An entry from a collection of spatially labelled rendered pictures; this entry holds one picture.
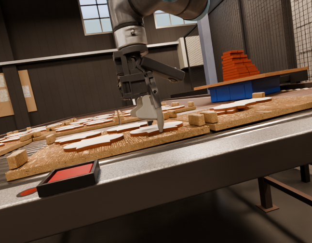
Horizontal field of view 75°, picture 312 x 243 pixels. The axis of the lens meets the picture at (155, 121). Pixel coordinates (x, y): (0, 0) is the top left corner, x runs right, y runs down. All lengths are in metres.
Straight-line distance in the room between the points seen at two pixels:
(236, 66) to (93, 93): 4.93
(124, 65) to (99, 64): 5.62
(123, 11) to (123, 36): 0.05
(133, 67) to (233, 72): 1.08
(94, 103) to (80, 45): 1.60
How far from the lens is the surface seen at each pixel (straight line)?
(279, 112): 0.59
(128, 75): 0.48
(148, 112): 0.46
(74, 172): 0.35
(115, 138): 0.48
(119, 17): 0.52
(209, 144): 0.40
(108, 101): 6.01
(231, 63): 1.52
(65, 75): 6.14
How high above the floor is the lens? 1.02
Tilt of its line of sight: 6 degrees down
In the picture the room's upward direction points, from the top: 10 degrees counter-clockwise
